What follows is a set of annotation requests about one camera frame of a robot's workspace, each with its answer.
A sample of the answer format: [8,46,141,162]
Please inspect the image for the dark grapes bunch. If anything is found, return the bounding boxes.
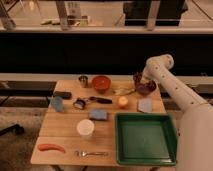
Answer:
[133,72,142,85]

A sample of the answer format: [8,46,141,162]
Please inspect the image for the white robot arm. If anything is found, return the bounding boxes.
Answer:
[142,54,213,171]

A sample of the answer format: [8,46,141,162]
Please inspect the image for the red bowl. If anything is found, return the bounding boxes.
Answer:
[92,75,111,93]

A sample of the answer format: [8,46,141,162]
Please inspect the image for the purple bowl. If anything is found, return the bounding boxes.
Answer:
[136,81,156,95]

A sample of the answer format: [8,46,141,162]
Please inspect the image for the yellow banana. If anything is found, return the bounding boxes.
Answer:
[113,88,135,96]

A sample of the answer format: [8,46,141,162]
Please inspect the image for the yellow orange fruit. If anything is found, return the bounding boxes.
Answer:
[117,96,129,108]

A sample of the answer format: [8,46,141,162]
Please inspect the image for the small metal cup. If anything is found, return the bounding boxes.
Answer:
[78,75,88,88]

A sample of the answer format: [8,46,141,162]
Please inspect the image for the blue sponge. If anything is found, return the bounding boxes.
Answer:
[89,109,108,120]

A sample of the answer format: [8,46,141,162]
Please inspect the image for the small dark can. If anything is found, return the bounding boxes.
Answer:
[73,98,86,110]

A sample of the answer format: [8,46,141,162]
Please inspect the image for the grey blue cloth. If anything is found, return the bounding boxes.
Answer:
[138,98,152,113]

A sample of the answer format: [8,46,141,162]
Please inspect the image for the black rectangular block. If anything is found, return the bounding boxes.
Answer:
[53,91,72,99]

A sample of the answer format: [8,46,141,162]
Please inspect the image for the white plastic cup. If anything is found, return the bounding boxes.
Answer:
[76,119,95,138]

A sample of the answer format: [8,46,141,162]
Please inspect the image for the wooden table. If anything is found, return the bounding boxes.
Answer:
[30,79,177,167]

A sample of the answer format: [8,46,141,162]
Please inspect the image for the light blue cup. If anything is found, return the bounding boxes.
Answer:
[50,96,64,112]

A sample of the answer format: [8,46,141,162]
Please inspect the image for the green plastic tray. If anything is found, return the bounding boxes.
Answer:
[115,113,177,166]

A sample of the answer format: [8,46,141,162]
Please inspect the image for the metal spoon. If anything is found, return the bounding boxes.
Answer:
[75,150,108,157]

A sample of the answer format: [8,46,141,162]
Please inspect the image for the orange carrot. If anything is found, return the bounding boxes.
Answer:
[37,144,66,153]

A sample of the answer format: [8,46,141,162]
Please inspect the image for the black handled utensil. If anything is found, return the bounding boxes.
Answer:
[89,96,112,104]

